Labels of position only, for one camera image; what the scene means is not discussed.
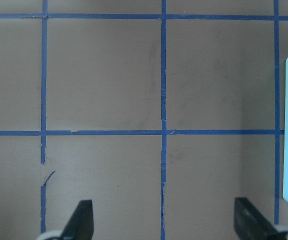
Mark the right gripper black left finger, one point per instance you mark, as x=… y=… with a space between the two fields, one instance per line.
x=81 y=224

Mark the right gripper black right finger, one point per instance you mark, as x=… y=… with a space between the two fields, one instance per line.
x=250 y=224

